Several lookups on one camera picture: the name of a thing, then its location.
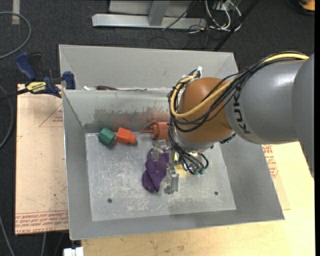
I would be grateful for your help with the purple cloth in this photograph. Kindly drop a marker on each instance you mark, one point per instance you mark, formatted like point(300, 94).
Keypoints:
point(155, 172)

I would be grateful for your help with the brown cardboard board, red print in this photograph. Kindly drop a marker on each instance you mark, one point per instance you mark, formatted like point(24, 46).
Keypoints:
point(40, 162)

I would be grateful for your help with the pale yellow small thing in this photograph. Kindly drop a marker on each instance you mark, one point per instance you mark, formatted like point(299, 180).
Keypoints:
point(184, 173)

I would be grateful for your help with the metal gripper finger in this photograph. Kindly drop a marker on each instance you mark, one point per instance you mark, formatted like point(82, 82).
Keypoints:
point(160, 146)
point(173, 182)

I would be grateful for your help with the green toy block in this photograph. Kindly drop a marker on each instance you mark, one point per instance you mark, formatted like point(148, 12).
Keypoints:
point(106, 136)

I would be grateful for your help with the grey metal bin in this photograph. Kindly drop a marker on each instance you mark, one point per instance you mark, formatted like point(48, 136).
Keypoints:
point(120, 180)

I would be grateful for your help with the orange toy block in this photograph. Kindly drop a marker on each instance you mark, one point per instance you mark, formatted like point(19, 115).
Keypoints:
point(125, 136)

